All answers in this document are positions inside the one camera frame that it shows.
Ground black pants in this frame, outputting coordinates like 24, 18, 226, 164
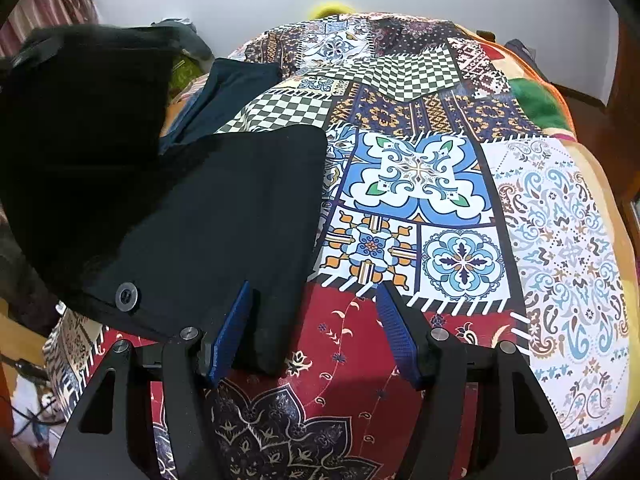
0, 25, 328, 377

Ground pink striped curtain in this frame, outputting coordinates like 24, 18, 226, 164
0, 0, 99, 57

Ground yellow foam tube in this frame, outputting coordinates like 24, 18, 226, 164
307, 2, 352, 19

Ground wooden wardrobe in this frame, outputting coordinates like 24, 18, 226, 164
597, 7, 640, 221

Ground green patterned storage box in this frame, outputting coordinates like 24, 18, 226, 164
170, 57, 202, 92

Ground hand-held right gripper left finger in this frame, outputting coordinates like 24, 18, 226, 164
50, 280, 253, 480

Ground patchwork printed blanket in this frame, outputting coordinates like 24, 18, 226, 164
42, 10, 632, 480

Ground dark teal garment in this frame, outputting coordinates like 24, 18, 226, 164
160, 57, 284, 157

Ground colourful fleece blanket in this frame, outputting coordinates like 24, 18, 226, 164
475, 30, 640, 466

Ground blue cloth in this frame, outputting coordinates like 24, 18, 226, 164
160, 92, 202, 154

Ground grey backpack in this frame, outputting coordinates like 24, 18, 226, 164
504, 38, 539, 81

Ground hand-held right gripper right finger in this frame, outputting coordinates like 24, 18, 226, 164
375, 282, 578, 480

